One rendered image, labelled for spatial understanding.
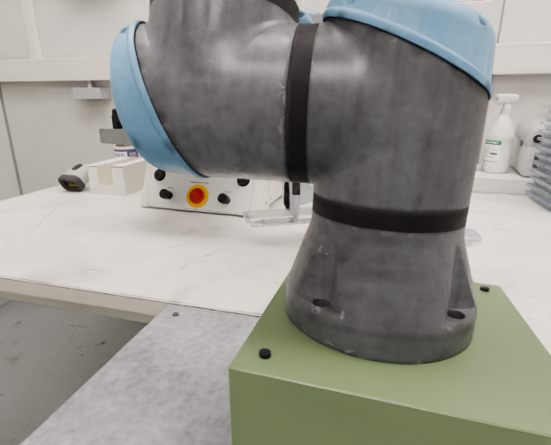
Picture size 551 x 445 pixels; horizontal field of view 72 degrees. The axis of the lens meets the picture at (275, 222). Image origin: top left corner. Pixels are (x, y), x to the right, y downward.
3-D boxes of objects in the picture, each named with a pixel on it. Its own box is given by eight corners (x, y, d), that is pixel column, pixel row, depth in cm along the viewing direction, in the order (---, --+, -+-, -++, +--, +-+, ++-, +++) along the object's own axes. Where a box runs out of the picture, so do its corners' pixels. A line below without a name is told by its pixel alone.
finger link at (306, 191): (323, 219, 72) (321, 170, 72) (293, 221, 71) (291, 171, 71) (318, 218, 76) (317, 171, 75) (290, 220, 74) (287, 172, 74)
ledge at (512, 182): (332, 169, 159) (333, 158, 157) (564, 179, 138) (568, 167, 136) (321, 184, 131) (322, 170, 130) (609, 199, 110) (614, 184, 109)
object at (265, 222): (245, 230, 73) (245, 219, 73) (242, 221, 78) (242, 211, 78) (336, 223, 77) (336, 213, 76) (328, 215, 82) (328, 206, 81)
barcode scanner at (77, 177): (101, 179, 138) (98, 157, 135) (120, 181, 136) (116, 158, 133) (56, 192, 119) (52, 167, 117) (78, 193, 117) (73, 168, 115)
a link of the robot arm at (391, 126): (498, 220, 23) (549, -35, 19) (280, 202, 25) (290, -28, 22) (450, 188, 34) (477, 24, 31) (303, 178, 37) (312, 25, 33)
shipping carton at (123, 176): (125, 182, 134) (123, 155, 132) (158, 184, 131) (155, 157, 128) (88, 193, 117) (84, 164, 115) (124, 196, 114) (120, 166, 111)
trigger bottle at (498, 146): (494, 169, 134) (507, 94, 126) (513, 172, 126) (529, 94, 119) (473, 169, 132) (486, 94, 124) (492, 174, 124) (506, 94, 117)
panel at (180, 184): (146, 206, 102) (156, 139, 104) (250, 215, 93) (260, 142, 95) (140, 205, 100) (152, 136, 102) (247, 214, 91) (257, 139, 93)
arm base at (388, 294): (510, 375, 24) (545, 226, 22) (276, 351, 26) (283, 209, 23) (438, 281, 39) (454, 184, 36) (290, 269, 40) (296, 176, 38)
